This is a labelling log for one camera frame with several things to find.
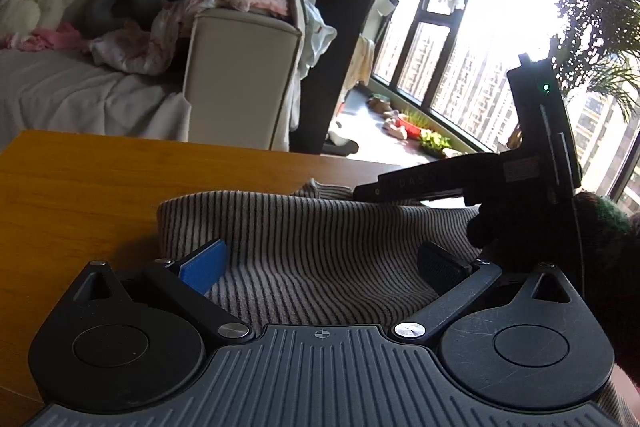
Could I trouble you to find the striped grey knit garment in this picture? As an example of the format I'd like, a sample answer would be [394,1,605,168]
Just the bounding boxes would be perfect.
[157,180,480,329]

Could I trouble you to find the pile of clothes on armrest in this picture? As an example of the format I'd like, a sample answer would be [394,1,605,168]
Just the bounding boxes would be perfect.
[89,0,336,78]

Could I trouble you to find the right hand dark glove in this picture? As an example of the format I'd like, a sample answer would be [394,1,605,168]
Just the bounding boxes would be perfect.
[466,191,639,383]

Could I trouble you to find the potted palm plant white pot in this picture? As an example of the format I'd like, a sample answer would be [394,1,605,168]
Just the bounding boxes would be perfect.
[549,0,639,120]

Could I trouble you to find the beige sofa armrest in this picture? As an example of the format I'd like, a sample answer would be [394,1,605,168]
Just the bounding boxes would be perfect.
[183,9,303,152]

